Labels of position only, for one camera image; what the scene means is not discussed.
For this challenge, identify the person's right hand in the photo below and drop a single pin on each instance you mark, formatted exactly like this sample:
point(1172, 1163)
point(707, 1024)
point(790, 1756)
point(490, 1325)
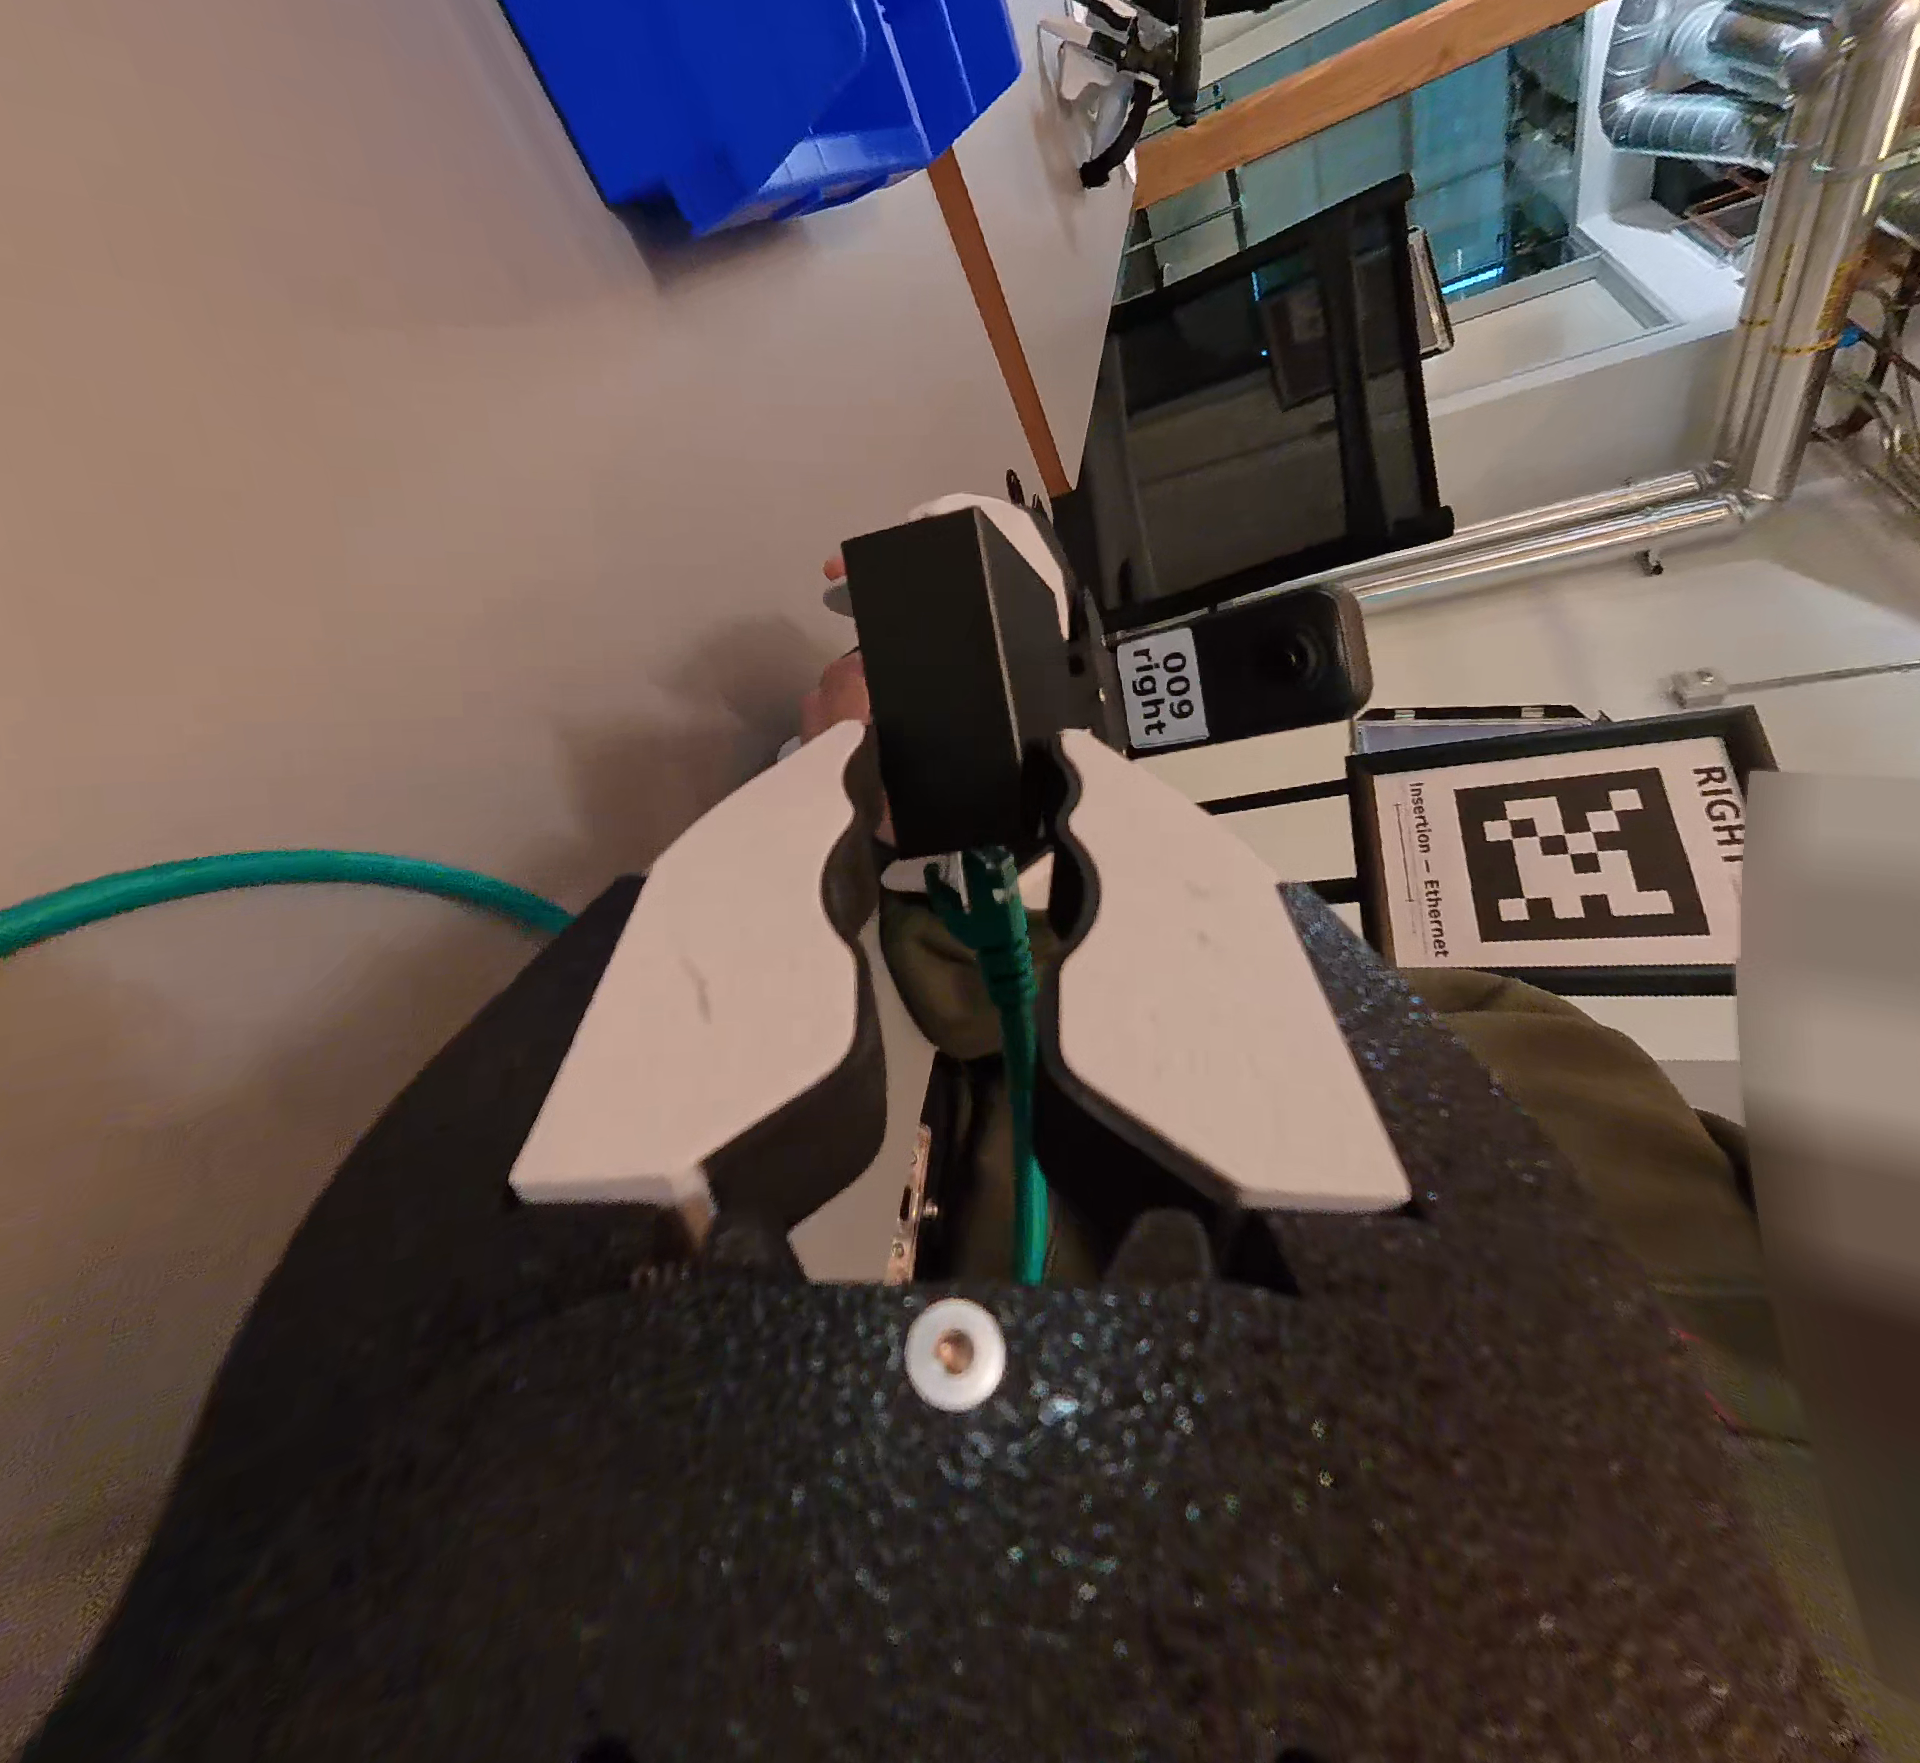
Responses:
point(838, 707)

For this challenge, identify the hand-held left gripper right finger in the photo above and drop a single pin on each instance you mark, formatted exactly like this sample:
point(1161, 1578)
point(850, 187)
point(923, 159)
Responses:
point(1215, 1028)

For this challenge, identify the silver ventilation duct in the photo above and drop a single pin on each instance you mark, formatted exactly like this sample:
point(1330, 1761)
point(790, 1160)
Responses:
point(1786, 293)

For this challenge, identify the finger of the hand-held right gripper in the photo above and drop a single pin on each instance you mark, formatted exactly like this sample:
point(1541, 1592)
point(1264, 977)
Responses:
point(909, 877)
point(998, 507)

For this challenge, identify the wooden railing beam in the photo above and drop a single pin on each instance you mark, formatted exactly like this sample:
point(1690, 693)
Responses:
point(1350, 69)

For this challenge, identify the black port box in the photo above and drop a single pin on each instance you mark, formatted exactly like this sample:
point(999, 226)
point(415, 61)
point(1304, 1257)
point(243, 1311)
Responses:
point(930, 699)

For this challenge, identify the white and black device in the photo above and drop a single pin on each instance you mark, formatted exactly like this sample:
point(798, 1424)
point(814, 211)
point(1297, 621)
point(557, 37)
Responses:
point(1119, 46)

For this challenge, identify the black computer monitor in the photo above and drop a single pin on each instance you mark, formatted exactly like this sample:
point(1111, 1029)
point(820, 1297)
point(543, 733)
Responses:
point(1261, 443)

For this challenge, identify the framed marker tag sign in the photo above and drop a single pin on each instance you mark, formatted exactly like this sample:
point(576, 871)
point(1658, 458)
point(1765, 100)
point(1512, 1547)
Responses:
point(1576, 865)

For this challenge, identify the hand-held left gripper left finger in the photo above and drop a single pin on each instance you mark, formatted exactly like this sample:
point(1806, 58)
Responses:
point(705, 983)

